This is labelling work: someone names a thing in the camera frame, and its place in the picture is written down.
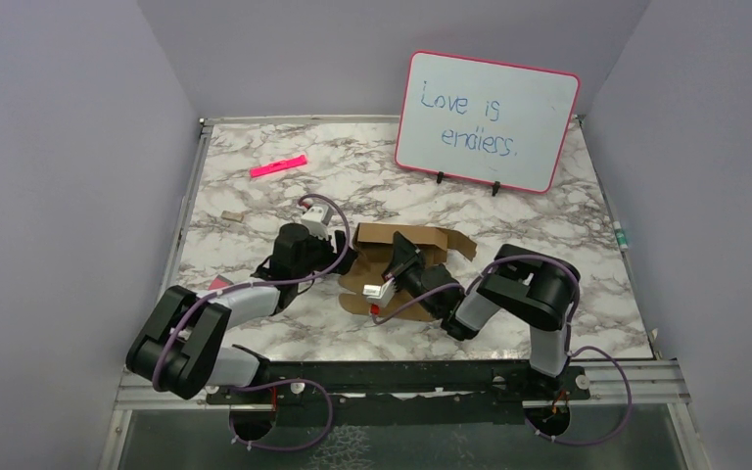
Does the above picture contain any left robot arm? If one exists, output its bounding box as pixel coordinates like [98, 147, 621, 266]
[125, 222, 355, 402]

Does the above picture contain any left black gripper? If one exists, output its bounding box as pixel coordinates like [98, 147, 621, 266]
[294, 226, 357, 281]

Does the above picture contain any pink marker pen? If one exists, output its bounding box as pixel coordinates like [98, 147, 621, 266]
[249, 154, 307, 178]

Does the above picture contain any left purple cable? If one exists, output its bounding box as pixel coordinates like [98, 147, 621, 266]
[150, 193, 353, 453]

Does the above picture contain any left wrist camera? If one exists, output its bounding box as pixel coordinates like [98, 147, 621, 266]
[300, 203, 335, 240]

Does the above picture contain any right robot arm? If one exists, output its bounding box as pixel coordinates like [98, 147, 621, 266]
[362, 232, 581, 399]

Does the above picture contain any brown cardboard box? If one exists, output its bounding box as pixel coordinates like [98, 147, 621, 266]
[339, 222, 477, 317]

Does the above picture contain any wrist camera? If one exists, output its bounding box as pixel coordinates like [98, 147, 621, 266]
[362, 279, 397, 316]
[300, 203, 335, 240]

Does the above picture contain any small tan cardboard scrap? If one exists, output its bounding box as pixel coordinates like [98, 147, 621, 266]
[220, 211, 244, 222]

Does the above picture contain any pink framed whiteboard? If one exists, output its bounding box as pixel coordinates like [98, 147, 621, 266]
[395, 51, 581, 194]

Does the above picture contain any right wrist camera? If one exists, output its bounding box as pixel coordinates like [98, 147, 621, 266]
[362, 279, 397, 316]

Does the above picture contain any pink eraser block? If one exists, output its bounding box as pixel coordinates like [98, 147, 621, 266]
[208, 275, 233, 291]

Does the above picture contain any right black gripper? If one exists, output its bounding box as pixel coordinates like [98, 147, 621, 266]
[381, 231, 441, 318]

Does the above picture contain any green white small bottle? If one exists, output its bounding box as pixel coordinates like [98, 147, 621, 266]
[612, 221, 629, 252]

